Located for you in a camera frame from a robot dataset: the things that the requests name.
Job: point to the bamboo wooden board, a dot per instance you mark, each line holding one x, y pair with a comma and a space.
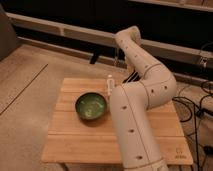
71, 140

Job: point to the green ceramic cup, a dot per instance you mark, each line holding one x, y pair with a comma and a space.
91, 106

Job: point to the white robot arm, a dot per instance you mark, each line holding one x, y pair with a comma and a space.
129, 102

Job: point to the grey metal rail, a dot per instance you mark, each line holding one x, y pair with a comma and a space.
168, 51

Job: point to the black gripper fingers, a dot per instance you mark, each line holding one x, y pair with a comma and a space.
131, 77

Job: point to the black bracket on rail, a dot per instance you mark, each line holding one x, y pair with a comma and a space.
94, 58

